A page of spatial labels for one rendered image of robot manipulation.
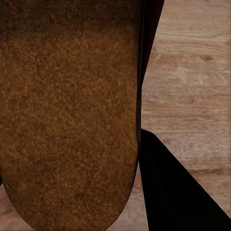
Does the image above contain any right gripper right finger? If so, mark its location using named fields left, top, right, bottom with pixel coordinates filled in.
left=138, top=129, right=231, bottom=231

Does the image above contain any sandal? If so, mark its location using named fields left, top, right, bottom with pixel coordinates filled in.
left=0, top=0, right=165, bottom=231

